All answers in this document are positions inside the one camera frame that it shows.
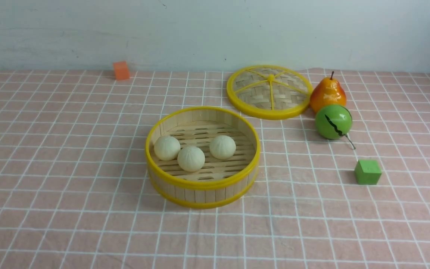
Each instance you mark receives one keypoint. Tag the white bun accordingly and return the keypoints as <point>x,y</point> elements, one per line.
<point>191,158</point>
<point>222,147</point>
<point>166,148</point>

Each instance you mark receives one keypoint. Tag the yellow bamboo steamer tray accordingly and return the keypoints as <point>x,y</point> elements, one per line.
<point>218,182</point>

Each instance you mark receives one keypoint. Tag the yellow woven steamer lid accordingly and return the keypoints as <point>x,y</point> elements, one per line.
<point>269,92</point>

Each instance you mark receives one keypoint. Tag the orange cube block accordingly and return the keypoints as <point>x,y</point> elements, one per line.
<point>121,70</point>

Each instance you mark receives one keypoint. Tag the green toy watermelon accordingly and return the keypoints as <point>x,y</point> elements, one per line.
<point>334,122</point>

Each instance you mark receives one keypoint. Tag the orange yellow toy pear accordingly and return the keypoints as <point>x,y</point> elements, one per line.
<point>327,92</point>

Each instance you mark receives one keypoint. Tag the green cube block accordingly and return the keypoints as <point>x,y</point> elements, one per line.
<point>367,172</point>

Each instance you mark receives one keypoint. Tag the pink checkered tablecloth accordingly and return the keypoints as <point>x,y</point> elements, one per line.
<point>75,194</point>

